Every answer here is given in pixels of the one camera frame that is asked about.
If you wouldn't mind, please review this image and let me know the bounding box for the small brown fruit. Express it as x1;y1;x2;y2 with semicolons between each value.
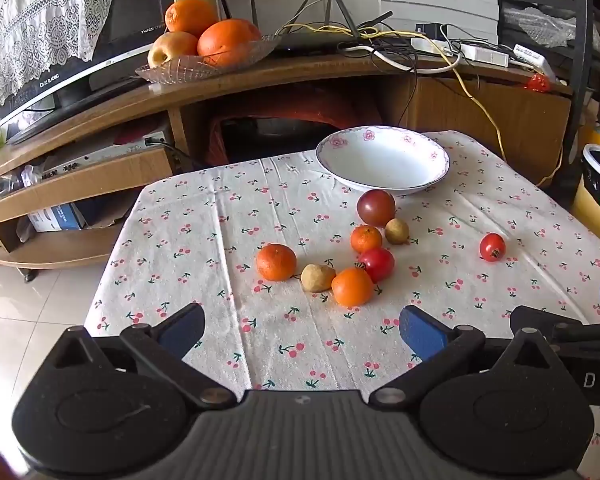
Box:
384;217;410;245
300;263;337;293

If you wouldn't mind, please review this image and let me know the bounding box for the glass fruit dish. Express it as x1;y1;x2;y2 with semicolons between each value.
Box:
135;34;279;84

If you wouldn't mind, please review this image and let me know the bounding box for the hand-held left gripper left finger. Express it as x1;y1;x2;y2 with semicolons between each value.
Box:
44;302;237;409

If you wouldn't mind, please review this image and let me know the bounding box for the black metal shelf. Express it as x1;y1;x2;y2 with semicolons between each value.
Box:
497;0;600;111

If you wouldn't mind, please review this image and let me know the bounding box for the orange mandarin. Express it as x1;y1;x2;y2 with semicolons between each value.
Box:
331;267;375;307
350;225;383;254
256;243;298;282

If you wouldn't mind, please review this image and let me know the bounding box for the bubble wrap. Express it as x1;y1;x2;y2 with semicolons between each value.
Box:
502;5;578;48

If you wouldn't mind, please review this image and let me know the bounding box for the red cloth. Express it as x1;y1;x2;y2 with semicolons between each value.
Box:
205;87;381;166

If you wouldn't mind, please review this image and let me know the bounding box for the yellow red apple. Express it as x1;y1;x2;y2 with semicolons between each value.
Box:
147;31;199;68

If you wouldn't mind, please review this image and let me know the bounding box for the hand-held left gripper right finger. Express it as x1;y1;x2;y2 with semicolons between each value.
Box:
369;304;564;408

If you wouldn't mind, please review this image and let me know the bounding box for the wooden television cabinet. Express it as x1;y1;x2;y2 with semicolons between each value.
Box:
0;52;576;281

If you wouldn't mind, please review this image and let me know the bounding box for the large orange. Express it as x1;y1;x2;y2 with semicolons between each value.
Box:
197;19;262;67
165;0;220;38

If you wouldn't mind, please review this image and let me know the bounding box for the white power strip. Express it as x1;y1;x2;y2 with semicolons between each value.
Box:
410;35;510;68

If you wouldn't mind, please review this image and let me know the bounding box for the white lace cloth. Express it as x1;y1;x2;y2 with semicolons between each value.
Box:
0;0;121;126

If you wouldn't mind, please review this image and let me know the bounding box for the black router with antennas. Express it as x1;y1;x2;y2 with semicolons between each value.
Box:
216;0;396;57

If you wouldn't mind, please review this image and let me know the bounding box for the cherry print tablecloth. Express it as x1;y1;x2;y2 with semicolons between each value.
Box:
82;130;600;480

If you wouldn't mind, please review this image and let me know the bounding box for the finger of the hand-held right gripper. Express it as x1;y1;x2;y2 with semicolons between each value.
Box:
509;305;600;347

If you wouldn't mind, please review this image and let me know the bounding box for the black television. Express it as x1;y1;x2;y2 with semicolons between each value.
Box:
0;0;176;146

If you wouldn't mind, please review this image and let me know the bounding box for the dark red plum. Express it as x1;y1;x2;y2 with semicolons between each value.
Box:
356;189;397;227

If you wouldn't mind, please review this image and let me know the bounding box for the white device box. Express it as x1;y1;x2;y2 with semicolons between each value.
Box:
514;44;556;81

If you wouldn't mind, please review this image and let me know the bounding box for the yellow cable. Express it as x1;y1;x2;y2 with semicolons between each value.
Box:
275;22;563;188

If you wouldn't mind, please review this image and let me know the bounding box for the black power adapter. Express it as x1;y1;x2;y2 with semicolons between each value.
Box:
415;22;448;40

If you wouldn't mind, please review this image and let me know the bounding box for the blue white carton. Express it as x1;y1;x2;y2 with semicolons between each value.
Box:
27;203;87;232

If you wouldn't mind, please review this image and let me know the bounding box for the silver media player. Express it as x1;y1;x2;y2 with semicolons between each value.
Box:
22;130;173;186

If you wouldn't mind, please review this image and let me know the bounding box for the white cable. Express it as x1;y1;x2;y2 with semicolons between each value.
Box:
340;42;461;73

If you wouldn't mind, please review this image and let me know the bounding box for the white floral rim bowl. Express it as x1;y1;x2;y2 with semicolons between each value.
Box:
315;126;451;197

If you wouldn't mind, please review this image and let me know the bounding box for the red tomato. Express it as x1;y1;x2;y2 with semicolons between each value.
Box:
479;232;507;262
357;247;396;284

